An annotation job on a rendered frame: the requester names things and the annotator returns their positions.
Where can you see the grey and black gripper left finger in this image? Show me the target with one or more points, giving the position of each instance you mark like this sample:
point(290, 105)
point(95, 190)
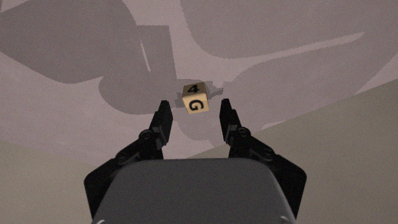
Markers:
point(147, 147)

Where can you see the beige letter block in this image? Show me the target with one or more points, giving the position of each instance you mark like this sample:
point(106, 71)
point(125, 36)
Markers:
point(195, 98)

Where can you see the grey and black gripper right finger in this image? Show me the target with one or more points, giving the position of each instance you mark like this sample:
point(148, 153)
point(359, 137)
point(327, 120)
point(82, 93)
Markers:
point(290, 177)

